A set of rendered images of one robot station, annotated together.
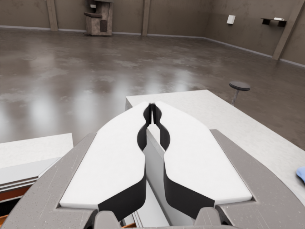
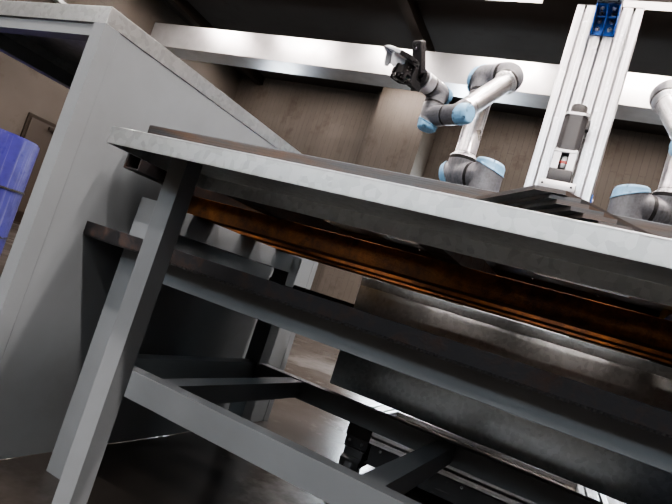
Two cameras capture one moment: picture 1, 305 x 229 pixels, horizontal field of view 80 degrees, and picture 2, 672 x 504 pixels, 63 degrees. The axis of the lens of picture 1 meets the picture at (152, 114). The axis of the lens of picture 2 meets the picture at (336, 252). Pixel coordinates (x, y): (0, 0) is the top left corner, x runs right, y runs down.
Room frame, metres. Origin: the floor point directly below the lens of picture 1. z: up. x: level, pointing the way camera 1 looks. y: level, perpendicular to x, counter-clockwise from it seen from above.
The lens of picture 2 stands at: (1.11, 1.50, 0.59)
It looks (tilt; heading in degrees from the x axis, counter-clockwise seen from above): 4 degrees up; 235
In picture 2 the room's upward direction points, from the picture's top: 18 degrees clockwise
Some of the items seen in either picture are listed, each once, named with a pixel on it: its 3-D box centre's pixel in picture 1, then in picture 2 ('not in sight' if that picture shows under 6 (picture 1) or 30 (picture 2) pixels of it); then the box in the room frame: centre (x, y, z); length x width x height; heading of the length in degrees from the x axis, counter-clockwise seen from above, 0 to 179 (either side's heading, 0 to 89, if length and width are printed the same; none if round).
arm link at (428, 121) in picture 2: not in sight; (433, 116); (-0.18, -0.01, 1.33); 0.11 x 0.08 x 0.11; 95
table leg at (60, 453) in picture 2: not in sight; (113, 335); (0.72, 0.16, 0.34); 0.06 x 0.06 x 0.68; 28
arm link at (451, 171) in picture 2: not in sight; (473, 127); (-0.45, -0.05, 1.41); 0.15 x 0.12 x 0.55; 95
